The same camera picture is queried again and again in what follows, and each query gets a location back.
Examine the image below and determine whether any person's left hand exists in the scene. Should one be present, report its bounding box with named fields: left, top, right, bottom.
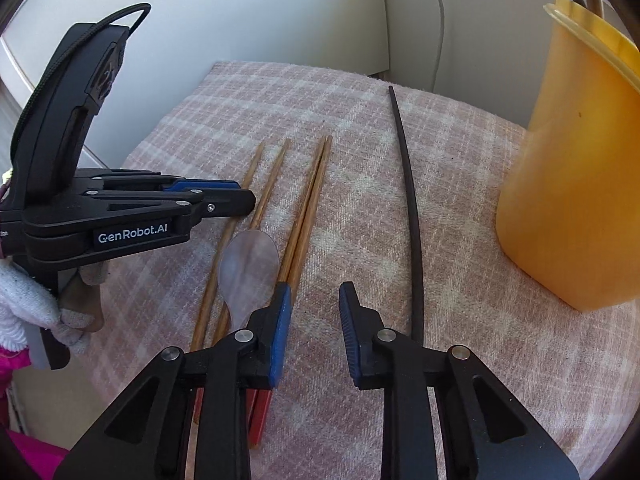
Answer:
left=0, top=259, right=107, bottom=357

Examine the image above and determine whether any red-ended wooden chopstick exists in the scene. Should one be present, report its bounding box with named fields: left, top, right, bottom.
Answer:
left=248, top=136, right=328, bottom=448
left=257, top=134, right=334, bottom=448

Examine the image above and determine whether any yellow plastic container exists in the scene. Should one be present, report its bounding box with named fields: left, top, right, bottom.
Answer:
left=495, top=0, right=640, bottom=313

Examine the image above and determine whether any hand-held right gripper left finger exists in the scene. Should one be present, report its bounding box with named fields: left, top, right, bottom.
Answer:
left=52, top=282, right=292, bottom=480

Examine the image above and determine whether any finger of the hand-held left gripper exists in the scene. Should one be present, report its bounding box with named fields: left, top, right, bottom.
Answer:
left=84, top=187, right=257, bottom=222
left=75, top=170, right=241, bottom=193

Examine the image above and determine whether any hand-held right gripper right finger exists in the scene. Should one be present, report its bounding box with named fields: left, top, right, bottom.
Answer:
left=339, top=282, right=581, bottom=480

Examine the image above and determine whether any white power strip cable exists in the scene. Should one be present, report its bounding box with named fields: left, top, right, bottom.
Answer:
left=422, top=0, right=447, bottom=93

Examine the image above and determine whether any pink clothing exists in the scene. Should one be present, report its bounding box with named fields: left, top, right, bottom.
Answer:
left=0, top=345, right=68, bottom=480

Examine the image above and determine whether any translucent plastic spoon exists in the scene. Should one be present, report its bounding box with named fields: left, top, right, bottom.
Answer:
left=218, top=230, right=281, bottom=335

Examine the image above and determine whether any pink plaid cloth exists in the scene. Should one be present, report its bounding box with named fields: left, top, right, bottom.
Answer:
left=70, top=60, right=640, bottom=480

